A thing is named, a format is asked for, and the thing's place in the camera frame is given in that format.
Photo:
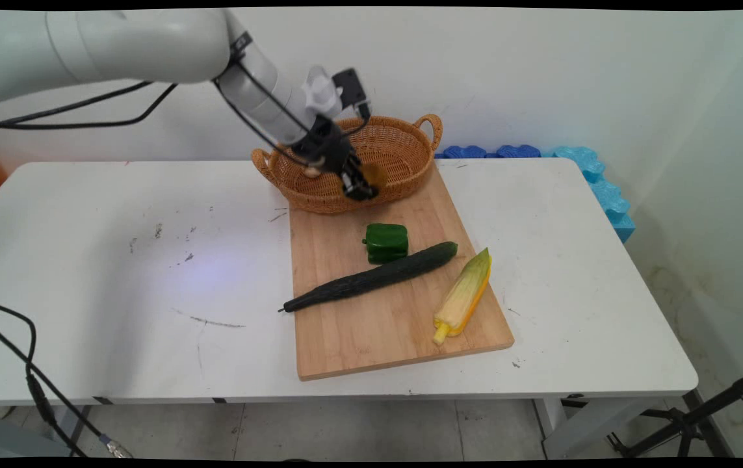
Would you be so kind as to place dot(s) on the white table leg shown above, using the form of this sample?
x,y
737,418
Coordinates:
x,y
65,426
579,426

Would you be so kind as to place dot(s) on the white garlic bulb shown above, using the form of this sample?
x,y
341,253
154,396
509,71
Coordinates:
x,y
312,172

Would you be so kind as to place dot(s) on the black tripod stand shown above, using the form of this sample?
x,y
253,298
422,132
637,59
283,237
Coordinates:
x,y
690,422

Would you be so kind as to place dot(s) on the dark green cucumber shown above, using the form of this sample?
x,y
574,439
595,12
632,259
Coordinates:
x,y
371,278

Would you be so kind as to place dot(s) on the woven wicker basket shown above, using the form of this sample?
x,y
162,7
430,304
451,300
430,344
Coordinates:
x,y
384,162

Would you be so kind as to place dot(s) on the dark blue foam block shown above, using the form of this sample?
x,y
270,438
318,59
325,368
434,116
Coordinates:
x,y
464,152
518,151

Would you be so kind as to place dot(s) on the light blue foam strip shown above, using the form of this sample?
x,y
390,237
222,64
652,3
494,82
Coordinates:
x,y
608,192

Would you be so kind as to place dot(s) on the yellow corn cob with husk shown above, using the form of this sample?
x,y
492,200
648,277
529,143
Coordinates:
x,y
463,298

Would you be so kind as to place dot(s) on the green bell pepper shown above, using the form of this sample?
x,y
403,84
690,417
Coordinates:
x,y
387,242

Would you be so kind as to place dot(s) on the wooden cutting board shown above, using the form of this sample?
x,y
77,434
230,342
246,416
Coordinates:
x,y
397,305

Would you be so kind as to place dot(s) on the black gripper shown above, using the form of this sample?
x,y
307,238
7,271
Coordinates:
x,y
324,146

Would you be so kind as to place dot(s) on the brown potato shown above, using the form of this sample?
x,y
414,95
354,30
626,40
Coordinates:
x,y
375,174

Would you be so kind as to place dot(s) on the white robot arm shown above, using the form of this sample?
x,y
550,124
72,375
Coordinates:
x,y
150,45

